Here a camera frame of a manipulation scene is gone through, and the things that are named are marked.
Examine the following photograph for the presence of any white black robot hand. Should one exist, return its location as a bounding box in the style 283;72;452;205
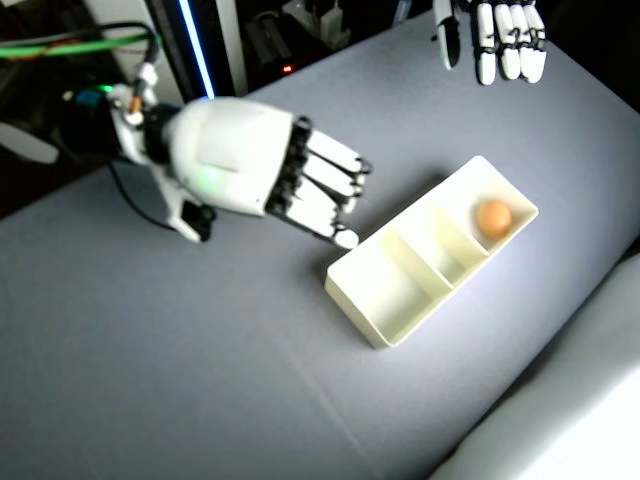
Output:
432;0;549;86
155;97;375;251

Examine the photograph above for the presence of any brown egg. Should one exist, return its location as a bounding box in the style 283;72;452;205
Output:
476;199;513;238

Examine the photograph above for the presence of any blue light strip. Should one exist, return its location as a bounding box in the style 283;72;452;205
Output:
176;0;218;100

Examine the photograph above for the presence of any white oval shell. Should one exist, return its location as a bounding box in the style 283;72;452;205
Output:
0;121;60;165

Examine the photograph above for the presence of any grey table cloth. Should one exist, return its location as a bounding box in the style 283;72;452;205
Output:
0;9;640;480

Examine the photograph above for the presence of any white three-well tray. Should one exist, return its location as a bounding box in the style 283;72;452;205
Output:
324;154;540;350

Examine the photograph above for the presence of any white blurred foreground panel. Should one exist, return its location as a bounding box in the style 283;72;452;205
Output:
428;252;640;480

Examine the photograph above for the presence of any thin black cable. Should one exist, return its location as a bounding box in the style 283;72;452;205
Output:
107;162;180;234

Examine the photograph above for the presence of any green cable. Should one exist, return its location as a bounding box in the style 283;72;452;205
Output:
0;33;164;61

